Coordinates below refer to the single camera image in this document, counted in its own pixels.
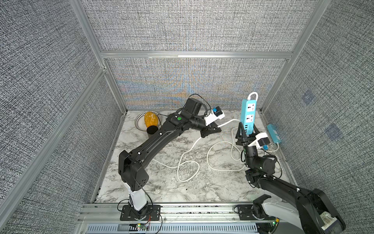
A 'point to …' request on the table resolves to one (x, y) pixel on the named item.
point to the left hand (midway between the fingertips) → (222, 128)
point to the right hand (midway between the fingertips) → (249, 120)
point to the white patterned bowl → (140, 122)
